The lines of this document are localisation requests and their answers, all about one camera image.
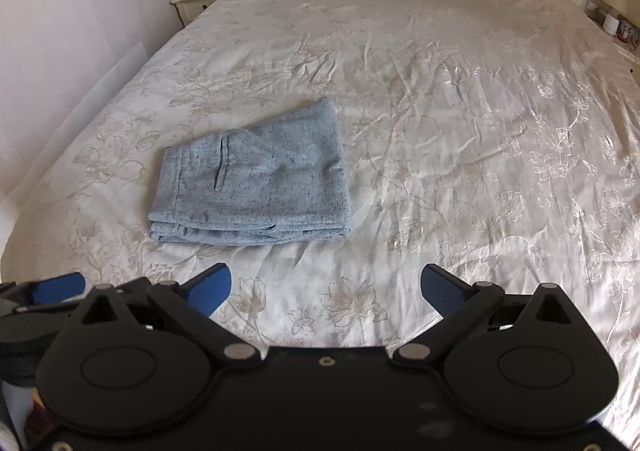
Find light blue-grey pants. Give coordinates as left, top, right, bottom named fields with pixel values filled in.
left=148, top=98, right=350, bottom=246

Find white floral bedspread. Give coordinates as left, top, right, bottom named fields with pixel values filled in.
left=2, top=0, right=639, bottom=448

